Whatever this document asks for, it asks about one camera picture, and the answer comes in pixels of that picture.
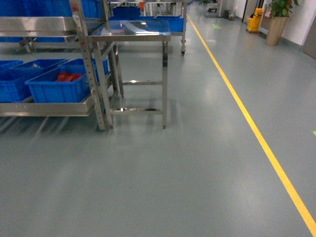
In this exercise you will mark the steel shelf rack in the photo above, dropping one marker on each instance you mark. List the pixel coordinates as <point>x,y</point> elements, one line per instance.
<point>76,25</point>

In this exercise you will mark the far steel cart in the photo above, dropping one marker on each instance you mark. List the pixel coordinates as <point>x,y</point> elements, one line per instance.
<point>154,16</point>

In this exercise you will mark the steel side table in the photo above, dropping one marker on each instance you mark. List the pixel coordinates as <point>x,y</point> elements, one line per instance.
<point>124,58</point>

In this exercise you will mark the blue bin with clear bag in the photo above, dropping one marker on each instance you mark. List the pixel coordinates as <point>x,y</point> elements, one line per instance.
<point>12,81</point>

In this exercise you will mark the blue bin with red bags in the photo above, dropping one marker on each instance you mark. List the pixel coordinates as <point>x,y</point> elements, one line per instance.
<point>45,89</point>

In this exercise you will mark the tan planter with plant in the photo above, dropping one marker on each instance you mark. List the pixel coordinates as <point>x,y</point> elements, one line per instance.
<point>279,12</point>

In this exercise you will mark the red bubble wrap bags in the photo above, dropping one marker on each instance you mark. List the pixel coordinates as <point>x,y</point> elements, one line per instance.
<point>67,77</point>

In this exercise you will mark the yellow mop bucket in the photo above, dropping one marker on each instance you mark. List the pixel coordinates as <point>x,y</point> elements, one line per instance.
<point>254,20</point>

